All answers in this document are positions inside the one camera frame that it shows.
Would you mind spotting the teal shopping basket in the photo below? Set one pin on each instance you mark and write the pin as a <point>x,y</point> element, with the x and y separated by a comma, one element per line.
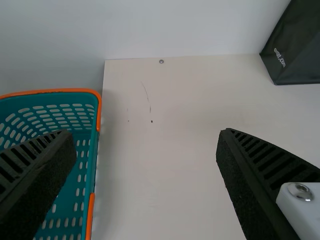
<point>82,160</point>

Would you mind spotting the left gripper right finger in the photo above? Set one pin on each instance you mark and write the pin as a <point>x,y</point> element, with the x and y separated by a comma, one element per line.
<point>255,180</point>

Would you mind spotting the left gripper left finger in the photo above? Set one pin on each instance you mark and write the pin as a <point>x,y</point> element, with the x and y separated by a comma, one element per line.
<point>37,175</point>

